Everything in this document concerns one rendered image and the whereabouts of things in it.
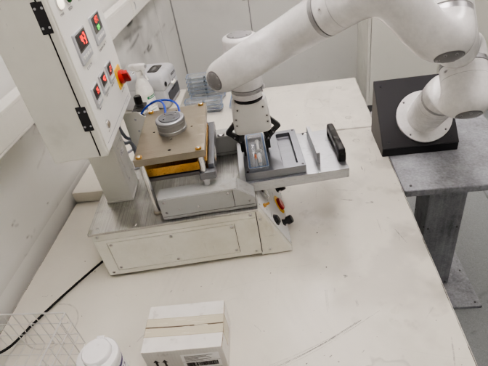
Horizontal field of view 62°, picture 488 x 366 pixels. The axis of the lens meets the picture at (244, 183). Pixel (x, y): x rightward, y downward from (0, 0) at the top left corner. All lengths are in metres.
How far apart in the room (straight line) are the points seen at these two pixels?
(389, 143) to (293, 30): 0.78
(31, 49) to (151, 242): 0.56
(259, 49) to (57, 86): 0.43
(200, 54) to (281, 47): 2.68
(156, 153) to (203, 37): 2.55
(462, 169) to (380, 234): 0.42
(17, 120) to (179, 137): 0.51
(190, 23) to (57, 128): 2.61
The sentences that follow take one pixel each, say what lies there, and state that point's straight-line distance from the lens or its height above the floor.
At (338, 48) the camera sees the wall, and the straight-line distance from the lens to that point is 3.58.
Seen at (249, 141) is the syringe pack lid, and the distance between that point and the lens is 1.21.
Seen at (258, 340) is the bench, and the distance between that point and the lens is 1.04.
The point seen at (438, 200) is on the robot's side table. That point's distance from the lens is 1.77.
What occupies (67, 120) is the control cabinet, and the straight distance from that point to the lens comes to 1.00.
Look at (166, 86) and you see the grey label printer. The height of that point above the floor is 0.91.
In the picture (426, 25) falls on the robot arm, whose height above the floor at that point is 1.37.
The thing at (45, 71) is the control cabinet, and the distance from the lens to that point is 0.96.
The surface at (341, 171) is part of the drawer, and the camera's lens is 1.13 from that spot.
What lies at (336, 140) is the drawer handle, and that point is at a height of 1.01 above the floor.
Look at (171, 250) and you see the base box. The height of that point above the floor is 0.82.
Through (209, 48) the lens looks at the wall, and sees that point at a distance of 3.56.
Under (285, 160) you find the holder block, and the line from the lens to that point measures 1.16.
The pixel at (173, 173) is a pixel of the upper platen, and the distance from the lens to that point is 1.10.
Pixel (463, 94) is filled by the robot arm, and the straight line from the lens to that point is 1.21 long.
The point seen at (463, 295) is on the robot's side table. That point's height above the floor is 0.01.
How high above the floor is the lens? 1.62
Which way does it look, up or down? 36 degrees down
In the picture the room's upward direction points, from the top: 10 degrees counter-clockwise
